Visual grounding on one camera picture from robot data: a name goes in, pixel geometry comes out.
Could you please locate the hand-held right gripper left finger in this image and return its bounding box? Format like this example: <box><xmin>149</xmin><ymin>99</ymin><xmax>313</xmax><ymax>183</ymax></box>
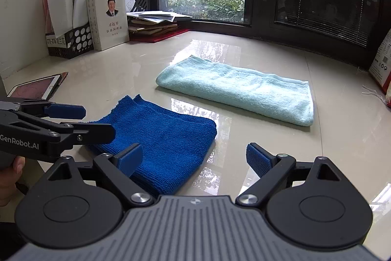
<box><xmin>46</xmin><ymin>143</ymin><xmax>155</xmax><ymax>207</ymax></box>

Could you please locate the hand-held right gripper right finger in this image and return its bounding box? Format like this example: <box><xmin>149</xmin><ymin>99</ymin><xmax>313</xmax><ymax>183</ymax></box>
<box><xmin>235</xmin><ymin>142</ymin><xmax>343</xmax><ymax>206</ymax></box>

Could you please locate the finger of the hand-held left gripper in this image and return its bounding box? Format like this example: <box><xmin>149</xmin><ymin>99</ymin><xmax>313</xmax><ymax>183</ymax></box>
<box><xmin>19</xmin><ymin>101</ymin><xmax>87</xmax><ymax>120</ymax></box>
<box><xmin>59</xmin><ymin>123</ymin><xmax>116</xmax><ymax>149</ymax></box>

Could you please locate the blue microfibre towel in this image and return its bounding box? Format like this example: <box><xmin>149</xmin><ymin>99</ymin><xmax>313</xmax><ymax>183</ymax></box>
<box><xmin>87</xmin><ymin>94</ymin><xmax>218</xmax><ymax>195</ymax></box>

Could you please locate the light teal towel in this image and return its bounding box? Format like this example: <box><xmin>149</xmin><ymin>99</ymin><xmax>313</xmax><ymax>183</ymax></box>
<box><xmin>155</xmin><ymin>55</ymin><xmax>315</xmax><ymax>127</ymax></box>

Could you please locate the person's left hand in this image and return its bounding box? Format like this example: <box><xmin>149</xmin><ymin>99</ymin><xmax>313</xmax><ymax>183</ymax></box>
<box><xmin>0</xmin><ymin>156</ymin><xmax>27</xmax><ymax>207</ymax></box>

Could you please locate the white tablet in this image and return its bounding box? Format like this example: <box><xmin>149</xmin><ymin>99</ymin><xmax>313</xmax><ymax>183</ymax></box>
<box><xmin>7</xmin><ymin>71</ymin><xmax>69</xmax><ymax>101</ymax></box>

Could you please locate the black perforated file holder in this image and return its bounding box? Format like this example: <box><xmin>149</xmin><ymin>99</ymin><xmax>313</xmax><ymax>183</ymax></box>
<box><xmin>45</xmin><ymin>23</ymin><xmax>95</xmax><ymax>60</ymax></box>

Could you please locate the white book with portrait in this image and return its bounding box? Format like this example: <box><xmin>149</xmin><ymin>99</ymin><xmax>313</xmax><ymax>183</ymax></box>
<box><xmin>86</xmin><ymin>0</ymin><xmax>130</xmax><ymax>51</ymax></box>

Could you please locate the white envelope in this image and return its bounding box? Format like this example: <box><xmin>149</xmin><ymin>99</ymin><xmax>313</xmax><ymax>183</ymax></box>
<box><xmin>47</xmin><ymin>0</ymin><xmax>74</xmax><ymax>38</ymax></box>
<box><xmin>73</xmin><ymin>0</ymin><xmax>94</xmax><ymax>30</ymax></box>

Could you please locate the stack of brown books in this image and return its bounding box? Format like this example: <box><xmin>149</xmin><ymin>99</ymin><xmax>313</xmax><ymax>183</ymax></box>
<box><xmin>128</xmin><ymin>19</ymin><xmax>178</xmax><ymax>37</ymax></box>

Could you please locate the white paper pile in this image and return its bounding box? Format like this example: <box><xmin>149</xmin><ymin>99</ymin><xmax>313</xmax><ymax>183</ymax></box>
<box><xmin>126</xmin><ymin>11</ymin><xmax>193</xmax><ymax>24</ymax></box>

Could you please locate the red and white rice bag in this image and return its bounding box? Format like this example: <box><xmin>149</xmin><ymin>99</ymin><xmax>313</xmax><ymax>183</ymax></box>
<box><xmin>368</xmin><ymin>29</ymin><xmax>391</xmax><ymax>96</ymax></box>

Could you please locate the white string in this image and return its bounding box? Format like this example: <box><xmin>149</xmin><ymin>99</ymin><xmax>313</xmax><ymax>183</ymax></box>
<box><xmin>362</xmin><ymin>84</ymin><xmax>391</xmax><ymax>109</ymax></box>

